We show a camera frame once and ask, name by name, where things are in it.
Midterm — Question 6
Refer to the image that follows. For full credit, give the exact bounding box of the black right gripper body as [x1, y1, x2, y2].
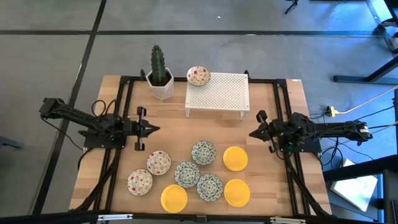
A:
[256, 110, 282, 153]

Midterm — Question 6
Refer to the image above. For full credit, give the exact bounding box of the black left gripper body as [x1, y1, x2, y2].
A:
[124, 106, 147, 151]

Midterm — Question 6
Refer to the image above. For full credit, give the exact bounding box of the red floral bowl green outside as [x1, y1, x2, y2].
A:
[186, 65, 211, 86]
[126, 169, 154, 197]
[146, 150, 172, 176]

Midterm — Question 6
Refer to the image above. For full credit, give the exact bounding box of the yellow mini bowl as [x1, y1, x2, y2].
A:
[223, 179, 251, 208]
[223, 146, 249, 172]
[160, 184, 188, 214]

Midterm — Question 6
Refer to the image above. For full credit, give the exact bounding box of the blue floral bowl teal outside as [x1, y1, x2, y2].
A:
[197, 173, 224, 202]
[174, 161, 201, 189]
[191, 140, 217, 166]

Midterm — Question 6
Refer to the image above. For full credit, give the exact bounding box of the white hexagonal plant pot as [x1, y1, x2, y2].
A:
[146, 67, 175, 101]

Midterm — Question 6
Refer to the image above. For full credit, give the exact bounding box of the white perforated metal rack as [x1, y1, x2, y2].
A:
[184, 72, 251, 120]

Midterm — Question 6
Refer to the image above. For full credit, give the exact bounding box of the yellow power plug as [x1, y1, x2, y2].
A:
[325, 105, 339, 118]

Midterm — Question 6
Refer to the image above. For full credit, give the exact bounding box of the green cactus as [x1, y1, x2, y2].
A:
[150, 44, 167, 85]

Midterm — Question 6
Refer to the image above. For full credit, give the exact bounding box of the dark side table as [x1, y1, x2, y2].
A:
[322, 154, 398, 224]

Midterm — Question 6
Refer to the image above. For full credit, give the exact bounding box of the white flat panel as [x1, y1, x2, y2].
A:
[330, 158, 379, 212]

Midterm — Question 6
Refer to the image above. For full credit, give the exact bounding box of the dark grey floor object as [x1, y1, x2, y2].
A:
[0, 135, 25, 151]

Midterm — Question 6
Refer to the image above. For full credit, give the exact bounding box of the black tripod leg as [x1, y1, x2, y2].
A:
[284, 0, 300, 15]

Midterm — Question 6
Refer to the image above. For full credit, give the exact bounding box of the grey metal table foot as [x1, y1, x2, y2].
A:
[366, 0, 398, 58]

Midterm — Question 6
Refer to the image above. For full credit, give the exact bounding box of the black aluminium table frame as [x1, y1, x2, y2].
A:
[70, 68, 333, 224]

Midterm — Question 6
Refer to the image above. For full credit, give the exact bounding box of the pale yellow floor cable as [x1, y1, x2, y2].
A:
[337, 84, 398, 114]

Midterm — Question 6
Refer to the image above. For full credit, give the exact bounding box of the silver metal bracket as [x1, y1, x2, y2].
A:
[269, 217, 307, 224]
[97, 213, 134, 222]

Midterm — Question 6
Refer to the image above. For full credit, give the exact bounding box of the black desk leg frame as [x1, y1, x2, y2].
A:
[333, 55, 398, 85]

